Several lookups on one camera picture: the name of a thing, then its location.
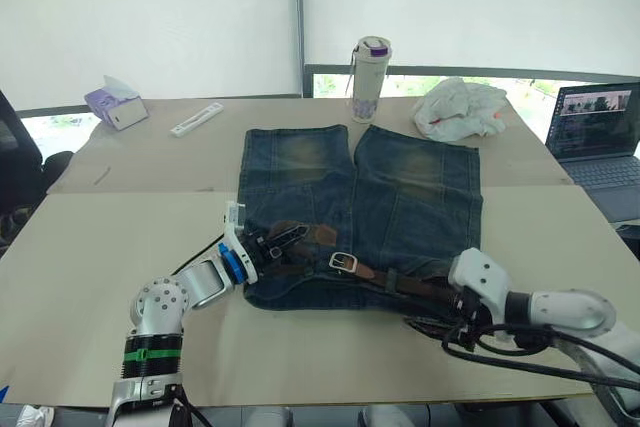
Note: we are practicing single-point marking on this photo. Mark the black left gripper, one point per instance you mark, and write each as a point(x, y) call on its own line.
point(256, 257)

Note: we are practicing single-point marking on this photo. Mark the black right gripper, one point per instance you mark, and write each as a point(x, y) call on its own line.
point(464, 306)

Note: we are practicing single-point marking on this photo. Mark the brown braided belt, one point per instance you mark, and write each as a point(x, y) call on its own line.
point(415, 288)

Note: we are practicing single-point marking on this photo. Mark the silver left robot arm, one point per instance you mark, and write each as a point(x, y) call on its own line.
point(200, 282)

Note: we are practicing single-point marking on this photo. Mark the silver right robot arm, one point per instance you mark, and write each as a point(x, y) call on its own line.
point(575, 308)

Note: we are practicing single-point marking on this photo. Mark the blue denim shorts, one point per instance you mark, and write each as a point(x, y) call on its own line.
point(400, 187)

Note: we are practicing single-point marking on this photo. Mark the white plastic strip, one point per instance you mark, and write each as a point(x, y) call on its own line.
point(196, 119)

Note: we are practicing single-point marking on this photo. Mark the white tumbler with purple lid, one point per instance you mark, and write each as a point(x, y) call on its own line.
point(367, 82)

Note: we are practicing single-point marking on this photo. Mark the crumpled white plastic bag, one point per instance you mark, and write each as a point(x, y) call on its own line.
point(457, 109)

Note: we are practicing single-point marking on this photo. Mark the dark grey open laptop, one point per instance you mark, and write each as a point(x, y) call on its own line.
point(595, 147)

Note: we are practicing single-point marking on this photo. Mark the purple tissue box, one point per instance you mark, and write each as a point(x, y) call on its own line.
point(127, 114)

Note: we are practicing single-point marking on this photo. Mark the white roller blind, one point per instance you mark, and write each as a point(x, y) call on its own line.
point(475, 2)
point(150, 22)

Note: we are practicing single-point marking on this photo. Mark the black office chair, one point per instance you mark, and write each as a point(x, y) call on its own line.
point(20, 167)

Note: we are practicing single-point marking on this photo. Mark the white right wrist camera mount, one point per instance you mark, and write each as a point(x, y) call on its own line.
point(480, 272)

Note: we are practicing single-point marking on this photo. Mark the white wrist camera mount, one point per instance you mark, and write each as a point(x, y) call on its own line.
point(232, 217)
point(480, 272)

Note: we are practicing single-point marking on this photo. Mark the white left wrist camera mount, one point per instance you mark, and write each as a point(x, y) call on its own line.
point(232, 217)

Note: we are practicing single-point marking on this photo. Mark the grey window frame post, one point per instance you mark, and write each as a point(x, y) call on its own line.
point(299, 22)

